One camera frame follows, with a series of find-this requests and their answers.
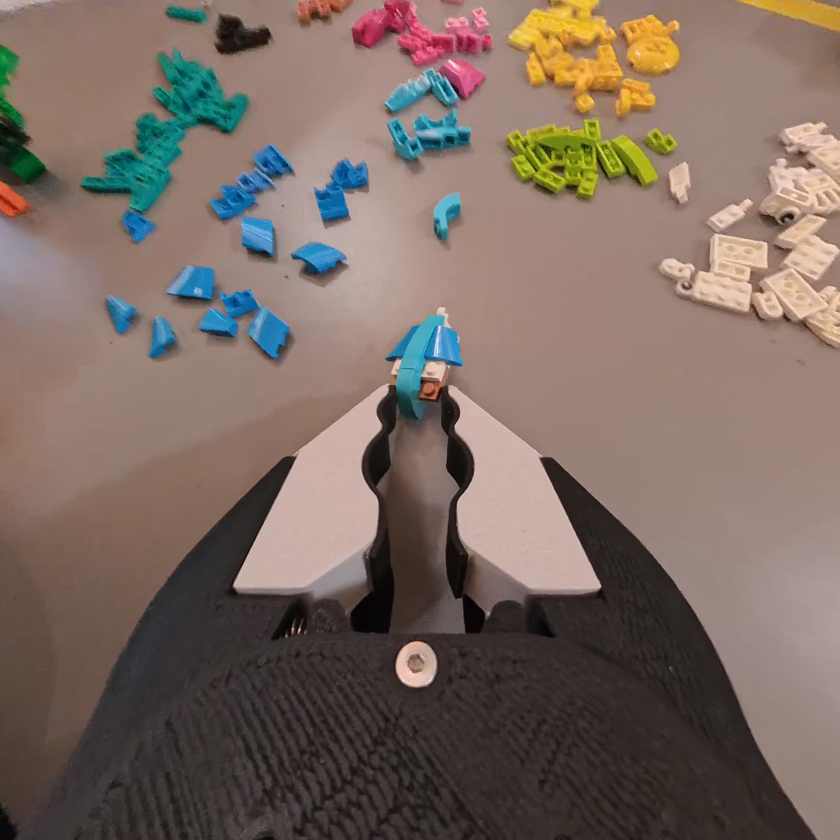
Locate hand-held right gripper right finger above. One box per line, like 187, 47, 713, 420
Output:
440, 386, 602, 634

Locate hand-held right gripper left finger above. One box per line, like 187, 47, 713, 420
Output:
233, 384, 396, 633

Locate pile of blue lego bricks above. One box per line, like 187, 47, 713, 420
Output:
105, 143, 370, 361

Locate azure curved lego piece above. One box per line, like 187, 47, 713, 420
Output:
432, 192, 463, 242

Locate pile of white lego bricks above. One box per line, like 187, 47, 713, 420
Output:
658, 121, 840, 349

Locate pile of lime lego bricks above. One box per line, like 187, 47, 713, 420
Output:
506, 119, 679, 202

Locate pile of azure lego bricks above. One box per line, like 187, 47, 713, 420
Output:
384, 69, 473, 161

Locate pile of teal lego bricks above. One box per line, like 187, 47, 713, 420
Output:
80, 47, 251, 215

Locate green lego bricks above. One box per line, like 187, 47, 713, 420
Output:
0, 44, 47, 184

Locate black lego brick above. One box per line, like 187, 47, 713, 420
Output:
214, 12, 273, 55

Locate pile of yellow lego bricks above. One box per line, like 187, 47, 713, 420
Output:
508, 0, 682, 118

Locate pile of magenta lego bricks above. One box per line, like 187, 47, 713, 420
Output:
351, 0, 494, 100

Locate yellow tape line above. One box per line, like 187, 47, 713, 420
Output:
740, 0, 840, 21

